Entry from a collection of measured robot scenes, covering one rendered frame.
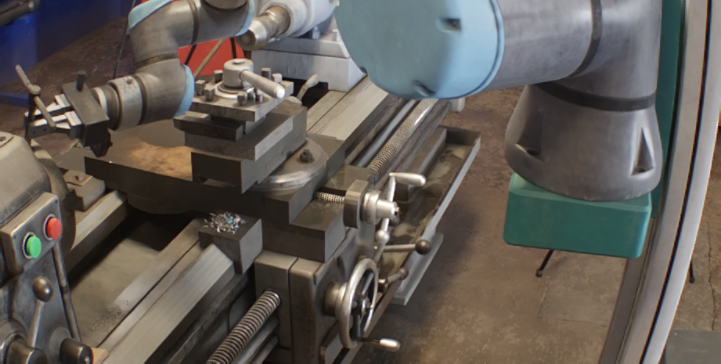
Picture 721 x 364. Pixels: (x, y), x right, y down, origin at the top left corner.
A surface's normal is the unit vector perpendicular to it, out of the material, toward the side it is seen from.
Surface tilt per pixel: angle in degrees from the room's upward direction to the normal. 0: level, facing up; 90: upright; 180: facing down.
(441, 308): 0
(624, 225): 90
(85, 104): 18
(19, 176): 45
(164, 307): 36
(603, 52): 116
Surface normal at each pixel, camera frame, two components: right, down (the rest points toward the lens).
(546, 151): -0.67, -0.06
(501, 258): 0.03, -0.90
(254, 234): 0.94, 0.17
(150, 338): 0.58, -0.64
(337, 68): -0.33, 0.39
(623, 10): 0.53, 0.22
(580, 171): -0.30, 0.06
